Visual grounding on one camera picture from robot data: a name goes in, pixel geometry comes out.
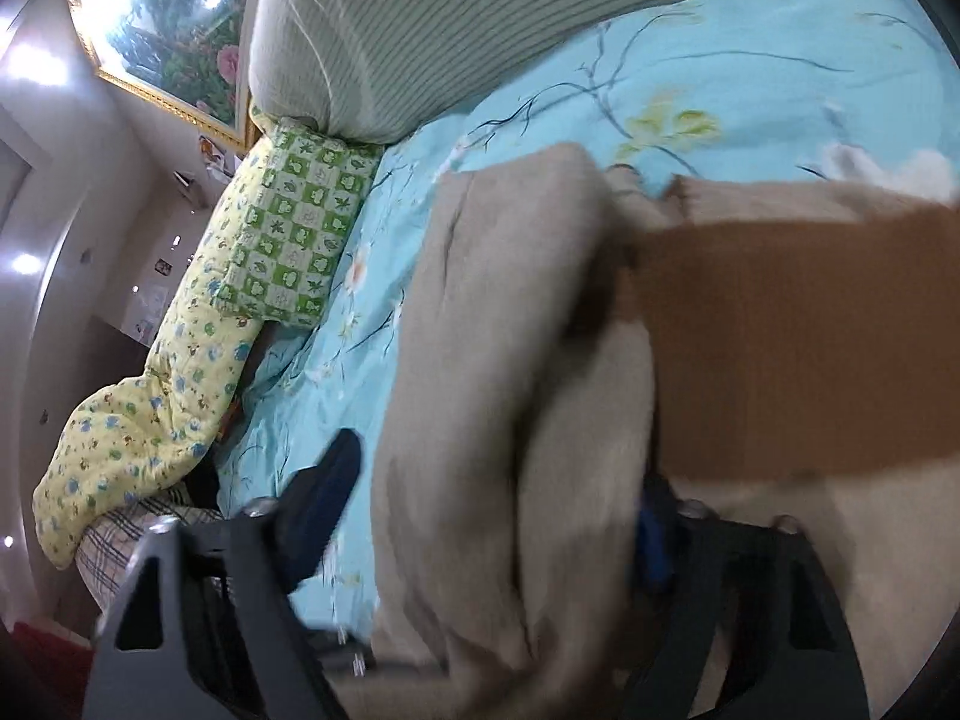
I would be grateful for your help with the red cloth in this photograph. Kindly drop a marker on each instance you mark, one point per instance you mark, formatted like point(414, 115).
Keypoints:
point(37, 667)

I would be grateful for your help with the yellow floral quilt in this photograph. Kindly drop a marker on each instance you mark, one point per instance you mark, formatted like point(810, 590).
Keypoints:
point(135, 435)

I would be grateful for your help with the gold framed flower painting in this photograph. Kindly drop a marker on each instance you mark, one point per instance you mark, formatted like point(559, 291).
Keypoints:
point(165, 15)

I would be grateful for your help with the grey striped headboard cushion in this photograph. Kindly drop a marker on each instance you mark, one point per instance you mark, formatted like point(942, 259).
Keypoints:
point(450, 15)

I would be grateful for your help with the beige knitted sweater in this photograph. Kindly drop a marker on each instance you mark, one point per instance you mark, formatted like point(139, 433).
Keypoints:
point(465, 390)

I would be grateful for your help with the blue floral bed sheet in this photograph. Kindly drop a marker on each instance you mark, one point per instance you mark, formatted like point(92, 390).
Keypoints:
point(750, 75)

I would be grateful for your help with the green checkered pillow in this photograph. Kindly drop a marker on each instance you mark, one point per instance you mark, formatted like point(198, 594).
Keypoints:
point(300, 225)

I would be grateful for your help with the small wall sticker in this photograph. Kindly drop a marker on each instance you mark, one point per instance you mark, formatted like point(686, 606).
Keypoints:
point(212, 150)

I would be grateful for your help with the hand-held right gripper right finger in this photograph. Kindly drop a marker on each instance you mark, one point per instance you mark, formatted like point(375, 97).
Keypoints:
point(656, 540)

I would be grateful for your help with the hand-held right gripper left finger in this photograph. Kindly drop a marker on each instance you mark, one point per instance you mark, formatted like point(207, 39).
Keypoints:
point(337, 480)

